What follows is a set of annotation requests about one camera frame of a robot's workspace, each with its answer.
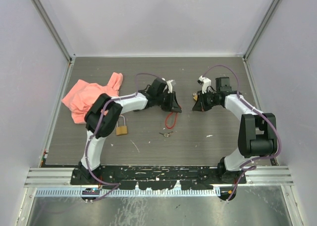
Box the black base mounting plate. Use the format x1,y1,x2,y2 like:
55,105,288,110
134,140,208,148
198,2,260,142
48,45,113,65
70,164,247,191

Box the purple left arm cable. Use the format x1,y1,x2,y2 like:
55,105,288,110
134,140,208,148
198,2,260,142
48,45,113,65
84,73,166,207

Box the pink cloth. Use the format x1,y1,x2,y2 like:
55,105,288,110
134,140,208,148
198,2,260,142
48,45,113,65
61,72,123,124

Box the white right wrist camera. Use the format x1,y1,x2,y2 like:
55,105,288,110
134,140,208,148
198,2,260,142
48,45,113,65
197,75,211,94

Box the slotted cable duct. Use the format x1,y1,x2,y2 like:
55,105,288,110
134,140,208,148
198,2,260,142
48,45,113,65
35,187,220,198

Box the small brass padlock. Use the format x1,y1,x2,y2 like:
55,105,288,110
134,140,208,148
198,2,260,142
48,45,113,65
192,93,198,102

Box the red cable seal lock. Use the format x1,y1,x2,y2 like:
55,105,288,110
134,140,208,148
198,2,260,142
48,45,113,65
164,113,178,129

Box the aluminium frame rail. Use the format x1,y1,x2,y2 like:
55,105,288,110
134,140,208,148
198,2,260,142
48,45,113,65
24,166,294,189

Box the silver brass lock keys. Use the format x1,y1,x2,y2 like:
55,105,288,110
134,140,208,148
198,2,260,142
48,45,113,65
160,131,173,137

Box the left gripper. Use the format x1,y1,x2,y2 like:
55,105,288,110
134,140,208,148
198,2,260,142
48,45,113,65
156,91,181,113

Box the large brass padlock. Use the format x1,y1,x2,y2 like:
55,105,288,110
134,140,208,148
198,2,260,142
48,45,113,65
115,115,128,136

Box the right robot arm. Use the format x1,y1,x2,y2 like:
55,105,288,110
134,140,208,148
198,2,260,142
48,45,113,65
192,76,278,183

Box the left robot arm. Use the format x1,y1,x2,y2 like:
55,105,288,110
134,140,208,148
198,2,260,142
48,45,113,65
78,78,182,184

